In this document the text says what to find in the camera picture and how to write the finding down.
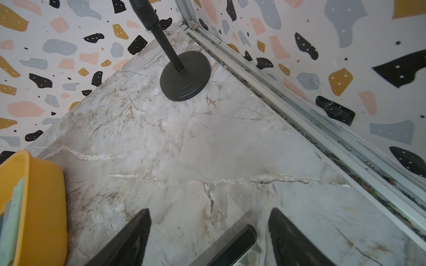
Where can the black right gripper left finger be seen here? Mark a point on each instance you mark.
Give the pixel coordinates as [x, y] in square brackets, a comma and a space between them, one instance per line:
[127, 248]

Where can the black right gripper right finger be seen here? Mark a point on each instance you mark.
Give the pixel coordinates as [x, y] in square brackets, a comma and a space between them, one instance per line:
[291, 247]

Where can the black microphone stand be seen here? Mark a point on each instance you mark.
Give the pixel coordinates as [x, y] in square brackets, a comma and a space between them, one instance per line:
[187, 74]

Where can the yellow plastic storage box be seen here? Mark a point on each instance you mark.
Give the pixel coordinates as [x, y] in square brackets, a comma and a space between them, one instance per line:
[42, 237]

